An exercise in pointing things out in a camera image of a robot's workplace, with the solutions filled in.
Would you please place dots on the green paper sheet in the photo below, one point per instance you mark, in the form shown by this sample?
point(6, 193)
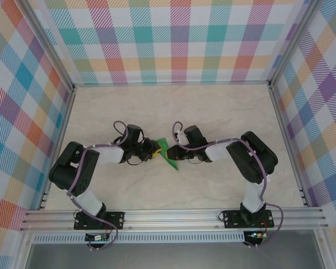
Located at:
point(172, 164)

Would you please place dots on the aluminium side rail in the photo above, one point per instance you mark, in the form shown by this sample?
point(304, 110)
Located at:
point(64, 126)
point(282, 126)

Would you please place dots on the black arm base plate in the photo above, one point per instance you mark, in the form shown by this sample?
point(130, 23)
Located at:
point(231, 220)
point(116, 220)

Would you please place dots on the wide aluminium frame rail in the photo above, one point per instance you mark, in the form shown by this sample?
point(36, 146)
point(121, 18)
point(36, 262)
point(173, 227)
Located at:
point(170, 217)

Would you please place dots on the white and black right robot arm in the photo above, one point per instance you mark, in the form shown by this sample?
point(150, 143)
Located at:
point(221, 151)

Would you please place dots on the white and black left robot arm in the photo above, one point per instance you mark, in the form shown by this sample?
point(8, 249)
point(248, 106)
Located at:
point(109, 155)

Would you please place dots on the aluminium corner post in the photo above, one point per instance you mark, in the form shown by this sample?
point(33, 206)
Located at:
point(291, 42)
point(51, 42)

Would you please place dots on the grey metal panel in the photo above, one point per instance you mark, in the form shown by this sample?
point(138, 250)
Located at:
point(170, 257)

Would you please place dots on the small circuit board green light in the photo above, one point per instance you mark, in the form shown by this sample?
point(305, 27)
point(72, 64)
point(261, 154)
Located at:
point(254, 234)

